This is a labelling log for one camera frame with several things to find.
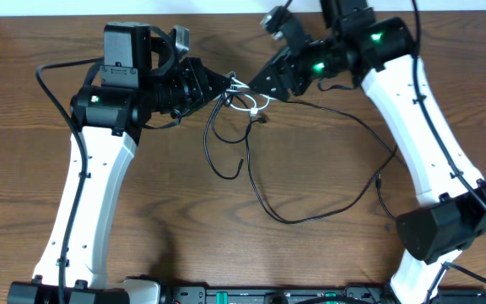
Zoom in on white usb cable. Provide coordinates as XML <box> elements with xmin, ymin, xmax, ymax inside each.
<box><xmin>224</xmin><ymin>72</ymin><xmax>278</xmax><ymax>118</ymax></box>

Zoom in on thin black cable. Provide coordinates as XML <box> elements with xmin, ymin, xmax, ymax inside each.
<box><xmin>202</xmin><ymin>90</ymin><xmax>268</xmax><ymax>181</ymax></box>

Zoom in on black usb cable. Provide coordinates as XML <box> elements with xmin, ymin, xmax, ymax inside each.
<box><xmin>221</xmin><ymin>86</ymin><xmax>407</xmax><ymax>225</ymax></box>

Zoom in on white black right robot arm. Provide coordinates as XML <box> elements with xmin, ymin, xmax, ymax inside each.
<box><xmin>250</xmin><ymin>1</ymin><xmax>486</xmax><ymax>303</ymax></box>

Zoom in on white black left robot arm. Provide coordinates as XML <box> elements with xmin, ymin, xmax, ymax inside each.
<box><xmin>7</xmin><ymin>22</ymin><xmax>230</xmax><ymax>303</ymax></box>

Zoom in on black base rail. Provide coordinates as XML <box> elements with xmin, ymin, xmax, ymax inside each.
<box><xmin>160</xmin><ymin>285</ymin><xmax>486</xmax><ymax>304</ymax></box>

